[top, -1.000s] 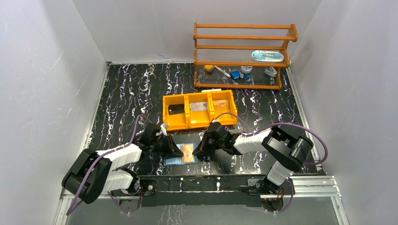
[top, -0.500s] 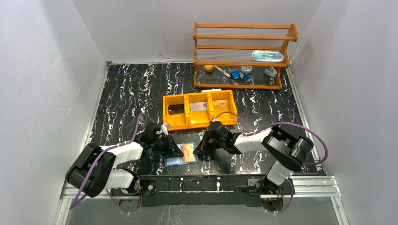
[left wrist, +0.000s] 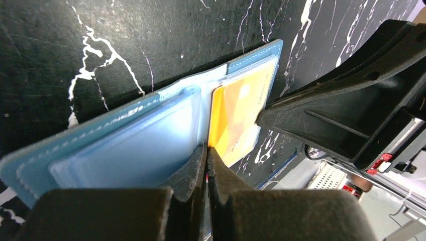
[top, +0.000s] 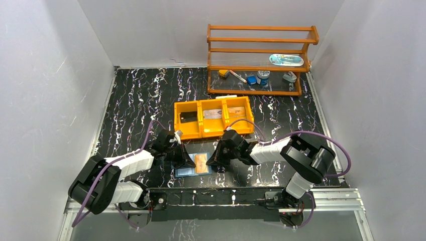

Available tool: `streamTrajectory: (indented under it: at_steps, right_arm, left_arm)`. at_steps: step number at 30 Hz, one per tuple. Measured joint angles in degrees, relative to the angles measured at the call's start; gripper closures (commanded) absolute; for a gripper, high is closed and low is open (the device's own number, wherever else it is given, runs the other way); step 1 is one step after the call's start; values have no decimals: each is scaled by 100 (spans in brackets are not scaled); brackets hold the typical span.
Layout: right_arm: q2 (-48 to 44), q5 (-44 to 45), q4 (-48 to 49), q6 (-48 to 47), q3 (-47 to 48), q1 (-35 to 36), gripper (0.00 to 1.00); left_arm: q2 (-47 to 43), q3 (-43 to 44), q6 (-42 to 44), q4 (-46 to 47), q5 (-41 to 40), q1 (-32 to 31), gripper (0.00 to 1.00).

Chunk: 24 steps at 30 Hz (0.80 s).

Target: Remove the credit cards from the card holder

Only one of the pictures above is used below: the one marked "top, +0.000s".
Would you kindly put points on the orange wooden shelf rack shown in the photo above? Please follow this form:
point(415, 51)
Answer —
point(246, 50)

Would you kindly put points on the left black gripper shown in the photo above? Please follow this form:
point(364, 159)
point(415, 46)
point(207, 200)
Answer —
point(178, 154)

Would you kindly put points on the blue small box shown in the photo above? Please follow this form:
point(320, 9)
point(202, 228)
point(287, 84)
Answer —
point(251, 80)

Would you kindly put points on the blue card holder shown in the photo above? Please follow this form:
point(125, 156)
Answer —
point(189, 172)

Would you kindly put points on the grey tape dispenser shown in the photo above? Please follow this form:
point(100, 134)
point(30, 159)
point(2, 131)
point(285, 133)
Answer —
point(290, 77)

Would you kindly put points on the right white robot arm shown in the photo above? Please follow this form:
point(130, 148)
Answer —
point(310, 158)

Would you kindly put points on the white marker pen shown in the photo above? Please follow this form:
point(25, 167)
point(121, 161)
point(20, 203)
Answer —
point(238, 76)

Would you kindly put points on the yellow sponge block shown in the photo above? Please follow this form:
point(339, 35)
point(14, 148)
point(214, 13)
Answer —
point(224, 73)

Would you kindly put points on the white rectangular box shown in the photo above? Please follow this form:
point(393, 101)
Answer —
point(225, 96)

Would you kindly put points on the silver credit card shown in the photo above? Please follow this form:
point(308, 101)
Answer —
point(212, 114)

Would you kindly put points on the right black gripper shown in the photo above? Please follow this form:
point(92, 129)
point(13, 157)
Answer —
point(214, 160)

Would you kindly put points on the blue blister pack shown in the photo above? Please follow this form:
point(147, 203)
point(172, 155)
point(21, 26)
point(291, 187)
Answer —
point(286, 60)

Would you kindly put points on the orange credit card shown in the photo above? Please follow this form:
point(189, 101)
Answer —
point(201, 166)
point(235, 112)

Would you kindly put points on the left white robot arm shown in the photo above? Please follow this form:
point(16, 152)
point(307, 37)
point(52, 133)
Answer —
point(101, 183)

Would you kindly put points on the yellow three-compartment bin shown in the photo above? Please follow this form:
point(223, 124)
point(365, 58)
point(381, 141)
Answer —
point(209, 128)

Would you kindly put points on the black credit card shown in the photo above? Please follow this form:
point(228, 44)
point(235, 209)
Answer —
point(189, 116)

